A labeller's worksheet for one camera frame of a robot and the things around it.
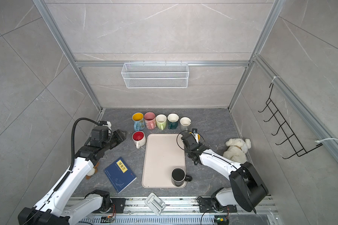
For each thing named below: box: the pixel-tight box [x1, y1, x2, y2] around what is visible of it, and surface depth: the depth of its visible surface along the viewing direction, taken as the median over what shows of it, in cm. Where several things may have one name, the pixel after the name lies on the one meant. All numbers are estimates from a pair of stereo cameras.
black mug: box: [170, 167, 193, 187], surface depth 77 cm
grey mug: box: [179, 116, 192, 131], surface depth 101 cm
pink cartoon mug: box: [143, 111, 157, 130], surface depth 103 cm
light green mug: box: [155, 113, 168, 131], surface depth 103 cm
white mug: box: [131, 130, 146, 150], surface depth 95 cm
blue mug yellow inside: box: [131, 112, 146, 131], surface depth 103 cm
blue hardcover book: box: [103, 156, 138, 194], surface depth 85 cm
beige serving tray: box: [141, 133, 187, 188], surface depth 90 cm
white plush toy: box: [222, 138, 252, 164], surface depth 89 cm
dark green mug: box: [167, 112, 180, 130], surface depth 103 cm
